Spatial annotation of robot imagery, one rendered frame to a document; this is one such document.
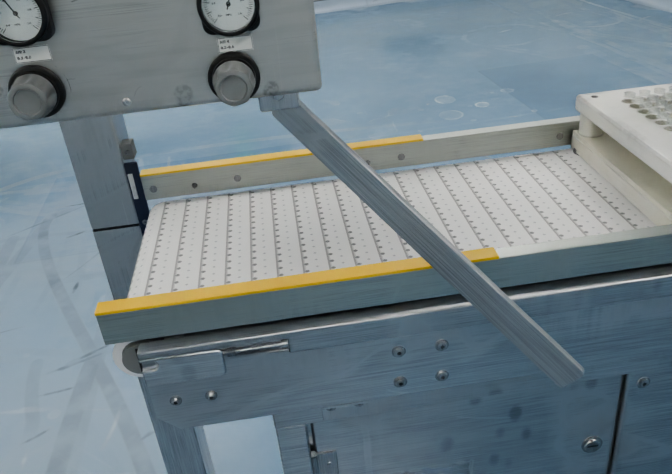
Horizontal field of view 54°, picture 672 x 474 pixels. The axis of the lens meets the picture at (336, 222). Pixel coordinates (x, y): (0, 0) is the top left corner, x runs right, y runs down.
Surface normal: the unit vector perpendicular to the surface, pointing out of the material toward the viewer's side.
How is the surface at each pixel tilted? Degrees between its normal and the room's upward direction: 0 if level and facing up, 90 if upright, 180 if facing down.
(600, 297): 90
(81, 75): 90
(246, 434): 0
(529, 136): 90
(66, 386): 0
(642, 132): 0
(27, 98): 90
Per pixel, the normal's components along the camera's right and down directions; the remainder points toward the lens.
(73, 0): 0.12, 0.48
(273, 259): -0.08, -0.87
